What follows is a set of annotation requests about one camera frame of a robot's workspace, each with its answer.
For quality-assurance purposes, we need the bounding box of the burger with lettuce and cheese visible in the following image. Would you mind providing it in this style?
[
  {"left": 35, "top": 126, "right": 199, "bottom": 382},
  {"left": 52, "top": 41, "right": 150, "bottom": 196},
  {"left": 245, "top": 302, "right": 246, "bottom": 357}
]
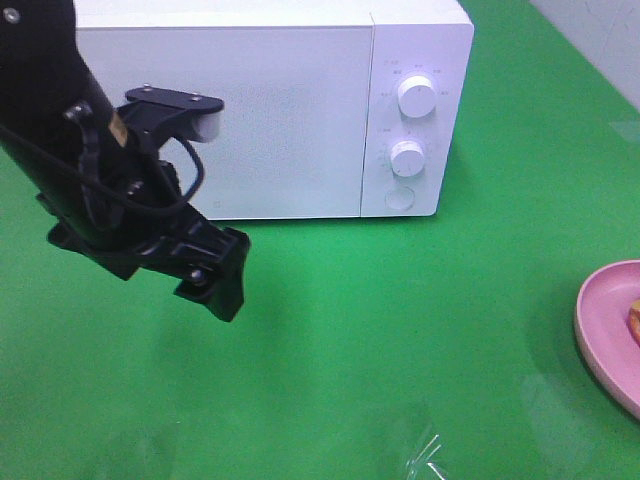
[{"left": 628, "top": 299, "right": 640, "bottom": 344}]

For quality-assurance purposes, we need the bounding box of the clear tape strip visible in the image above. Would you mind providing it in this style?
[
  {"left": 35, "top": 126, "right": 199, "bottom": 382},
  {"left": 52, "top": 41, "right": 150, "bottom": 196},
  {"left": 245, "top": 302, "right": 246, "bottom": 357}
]
[{"left": 404, "top": 430, "right": 447, "bottom": 480}]

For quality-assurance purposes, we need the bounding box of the white microwave knob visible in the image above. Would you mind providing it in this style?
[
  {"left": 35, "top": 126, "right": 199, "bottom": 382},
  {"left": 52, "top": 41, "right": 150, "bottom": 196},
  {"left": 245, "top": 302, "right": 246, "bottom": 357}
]
[
  {"left": 390, "top": 140, "right": 425, "bottom": 178},
  {"left": 397, "top": 75, "right": 437, "bottom": 118}
]

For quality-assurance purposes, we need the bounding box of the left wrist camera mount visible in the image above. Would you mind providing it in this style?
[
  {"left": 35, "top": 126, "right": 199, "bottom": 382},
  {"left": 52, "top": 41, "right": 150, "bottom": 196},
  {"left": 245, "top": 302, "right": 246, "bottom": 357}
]
[{"left": 117, "top": 86, "right": 225, "bottom": 149}]

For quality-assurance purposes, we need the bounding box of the white microwave door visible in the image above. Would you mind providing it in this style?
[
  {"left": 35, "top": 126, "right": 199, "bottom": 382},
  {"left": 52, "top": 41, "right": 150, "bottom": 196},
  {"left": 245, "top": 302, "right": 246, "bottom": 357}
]
[{"left": 78, "top": 27, "right": 372, "bottom": 220}]

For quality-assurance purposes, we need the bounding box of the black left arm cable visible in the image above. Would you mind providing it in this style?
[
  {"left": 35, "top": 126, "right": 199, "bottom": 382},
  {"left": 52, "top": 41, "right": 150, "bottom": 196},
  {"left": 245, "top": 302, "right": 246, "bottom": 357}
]
[{"left": 0, "top": 99, "right": 205, "bottom": 231}]

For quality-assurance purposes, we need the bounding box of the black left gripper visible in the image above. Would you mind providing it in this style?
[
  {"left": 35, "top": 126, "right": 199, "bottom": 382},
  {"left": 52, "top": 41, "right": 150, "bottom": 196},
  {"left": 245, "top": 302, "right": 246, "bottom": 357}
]
[{"left": 34, "top": 114, "right": 250, "bottom": 322}]

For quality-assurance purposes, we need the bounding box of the white microwave oven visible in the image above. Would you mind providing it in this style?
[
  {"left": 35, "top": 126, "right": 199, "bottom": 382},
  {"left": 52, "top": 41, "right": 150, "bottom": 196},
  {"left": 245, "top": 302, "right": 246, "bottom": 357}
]
[{"left": 75, "top": 1, "right": 474, "bottom": 217}]

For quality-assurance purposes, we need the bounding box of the pink round plate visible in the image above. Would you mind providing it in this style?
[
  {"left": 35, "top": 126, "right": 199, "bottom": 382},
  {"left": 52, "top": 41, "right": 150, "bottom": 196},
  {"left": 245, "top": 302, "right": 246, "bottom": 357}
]
[{"left": 574, "top": 259, "right": 639, "bottom": 418}]

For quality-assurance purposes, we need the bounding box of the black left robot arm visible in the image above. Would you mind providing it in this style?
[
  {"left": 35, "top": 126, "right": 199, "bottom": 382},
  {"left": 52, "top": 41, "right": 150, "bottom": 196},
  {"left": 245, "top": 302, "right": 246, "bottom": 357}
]
[{"left": 1, "top": 1, "right": 250, "bottom": 322}]

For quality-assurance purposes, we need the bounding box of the round white door button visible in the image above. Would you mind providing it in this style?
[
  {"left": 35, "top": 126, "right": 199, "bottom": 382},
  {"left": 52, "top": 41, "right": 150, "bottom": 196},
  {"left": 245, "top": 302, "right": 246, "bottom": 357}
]
[{"left": 385, "top": 186, "right": 415, "bottom": 211}]

